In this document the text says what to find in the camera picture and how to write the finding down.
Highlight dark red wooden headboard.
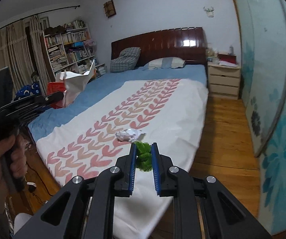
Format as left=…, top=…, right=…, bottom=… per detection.
left=111, top=27, right=207, bottom=66

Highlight large white paper sheet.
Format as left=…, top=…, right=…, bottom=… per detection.
left=55, top=62, right=95, bottom=107

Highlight white wall hook ornament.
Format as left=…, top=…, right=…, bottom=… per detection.
left=204, top=7, right=214, bottom=18

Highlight person's left hand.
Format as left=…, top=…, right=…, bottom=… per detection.
left=0, top=134, right=28, bottom=214

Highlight glass sliding wardrobe door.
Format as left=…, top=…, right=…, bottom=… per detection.
left=235, top=0, right=286, bottom=234

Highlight grey checked pillow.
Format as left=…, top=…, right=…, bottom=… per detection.
left=110, top=47, right=141, bottom=73

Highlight bed with patterned cover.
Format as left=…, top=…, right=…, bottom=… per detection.
left=27, top=64, right=210, bottom=239

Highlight green fuzzy pipe cleaner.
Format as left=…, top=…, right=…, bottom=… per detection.
left=135, top=141, right=152, bottom=172

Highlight blue moon pattern cloth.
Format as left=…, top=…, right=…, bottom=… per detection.
left=14, top=81, right=41, bottom=101

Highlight red plastic trash basket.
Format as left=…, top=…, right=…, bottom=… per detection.
left=47, top=82, right=66, bottom=109

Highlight black cable on floor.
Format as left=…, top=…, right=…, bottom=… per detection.
left=24, top=163, right=56, bottom=205

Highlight beige curtains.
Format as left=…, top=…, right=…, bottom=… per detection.
left=0, top=15, right=50, bottom=95

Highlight white bookshelf with books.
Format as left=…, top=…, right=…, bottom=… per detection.
left=41, top=19, right=105, bottom=81

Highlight beige bedside drawer cabinet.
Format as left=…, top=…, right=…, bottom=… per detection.
left=207, top=62, right=241, bottom=100

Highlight white striped pillow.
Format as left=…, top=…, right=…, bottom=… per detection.
left=143, top=57, right=186, bottom=70

